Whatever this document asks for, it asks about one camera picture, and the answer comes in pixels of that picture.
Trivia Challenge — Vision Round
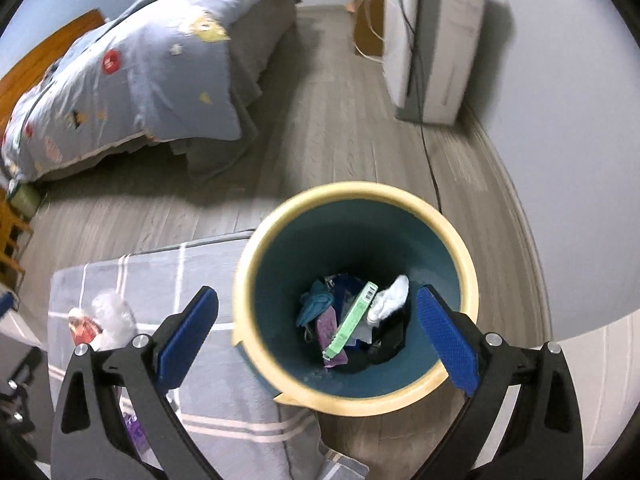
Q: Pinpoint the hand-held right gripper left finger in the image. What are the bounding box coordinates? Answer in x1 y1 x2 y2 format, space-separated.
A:
50 285 223 480

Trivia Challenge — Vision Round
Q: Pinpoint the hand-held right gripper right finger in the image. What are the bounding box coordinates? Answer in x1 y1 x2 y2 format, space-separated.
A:
415 284 583 480

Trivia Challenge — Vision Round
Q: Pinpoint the white sock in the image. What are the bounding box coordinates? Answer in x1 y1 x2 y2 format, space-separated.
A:
366 275 410 326

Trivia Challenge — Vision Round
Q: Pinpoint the white and green medicine box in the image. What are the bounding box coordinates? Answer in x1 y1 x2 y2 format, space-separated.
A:
322 281 379 361

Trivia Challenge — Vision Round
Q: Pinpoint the teal bin with yellow rim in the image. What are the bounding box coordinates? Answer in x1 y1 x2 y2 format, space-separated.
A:
232 181 480 417

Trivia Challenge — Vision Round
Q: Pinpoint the purple patterned wrapper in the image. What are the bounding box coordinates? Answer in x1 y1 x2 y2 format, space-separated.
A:
315 307 351 368

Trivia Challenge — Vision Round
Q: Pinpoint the blue face mask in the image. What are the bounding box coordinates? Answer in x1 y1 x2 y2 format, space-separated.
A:
296 280 335 328

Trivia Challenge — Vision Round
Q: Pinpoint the black cloth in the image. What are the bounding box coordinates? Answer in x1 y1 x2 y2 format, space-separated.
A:
345 305 411 373

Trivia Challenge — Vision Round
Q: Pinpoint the yellow wooden chair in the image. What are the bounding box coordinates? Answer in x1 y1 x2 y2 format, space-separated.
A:
0 200 33 291

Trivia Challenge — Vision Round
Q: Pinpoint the clear plastic bag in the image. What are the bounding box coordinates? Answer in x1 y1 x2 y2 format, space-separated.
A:
90 290 138 351

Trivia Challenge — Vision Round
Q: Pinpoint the grey checked rug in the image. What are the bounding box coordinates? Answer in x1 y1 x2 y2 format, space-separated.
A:
47 230 371 480

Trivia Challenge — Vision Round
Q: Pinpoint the colourful snack packet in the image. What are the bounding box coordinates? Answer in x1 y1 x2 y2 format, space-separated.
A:
67 307 103 346

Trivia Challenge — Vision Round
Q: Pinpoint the green container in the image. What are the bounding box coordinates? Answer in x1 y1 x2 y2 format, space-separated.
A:
10 185 41 216

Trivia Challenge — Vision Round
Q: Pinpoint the grey bed sheet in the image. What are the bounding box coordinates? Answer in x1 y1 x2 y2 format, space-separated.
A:
50 0 301 183

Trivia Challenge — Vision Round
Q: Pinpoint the wooden bed headboard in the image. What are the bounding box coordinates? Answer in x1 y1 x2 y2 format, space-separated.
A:
0 8 108 126

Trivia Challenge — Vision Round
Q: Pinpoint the bed with blue cartoon duvet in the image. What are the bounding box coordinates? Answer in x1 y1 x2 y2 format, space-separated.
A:
0 0 303 183

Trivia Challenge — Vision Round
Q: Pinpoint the white air purifier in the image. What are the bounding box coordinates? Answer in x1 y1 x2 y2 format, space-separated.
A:
382 0 488 123

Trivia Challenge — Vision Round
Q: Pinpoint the wooden cabinet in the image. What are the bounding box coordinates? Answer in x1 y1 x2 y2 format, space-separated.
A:
348 0 386 58

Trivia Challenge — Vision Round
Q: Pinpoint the black cable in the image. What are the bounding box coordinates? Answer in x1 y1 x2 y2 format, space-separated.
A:
395 0 446 213

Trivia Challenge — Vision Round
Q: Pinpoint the white cable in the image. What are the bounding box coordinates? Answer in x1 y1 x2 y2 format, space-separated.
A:
352 0 386 61

